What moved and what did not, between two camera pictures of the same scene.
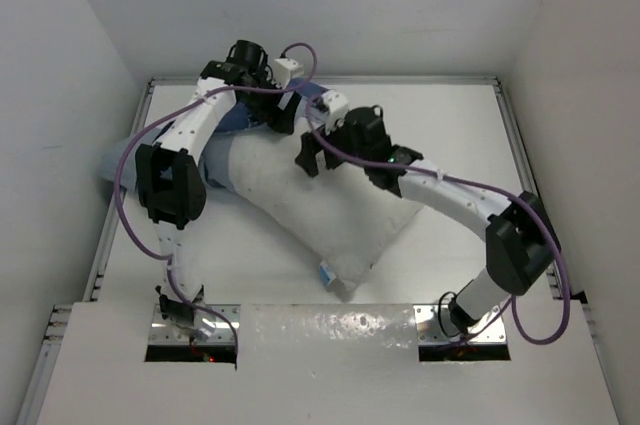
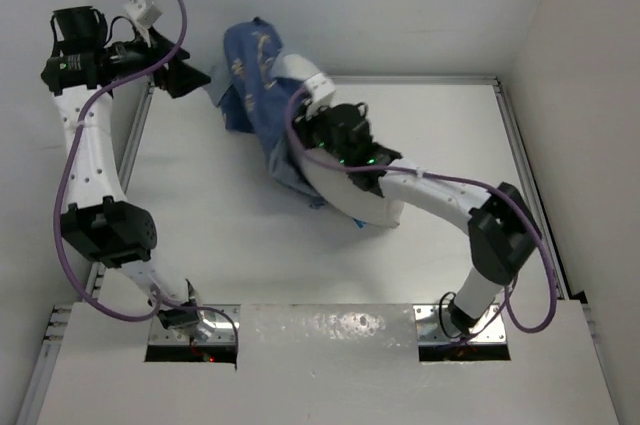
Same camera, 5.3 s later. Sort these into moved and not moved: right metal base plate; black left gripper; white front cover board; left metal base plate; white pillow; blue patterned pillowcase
Moved: blue patterned pillowcase; white pillow; black left gripper
Not moved: right metal base plate; left metal base plate; white front cover board
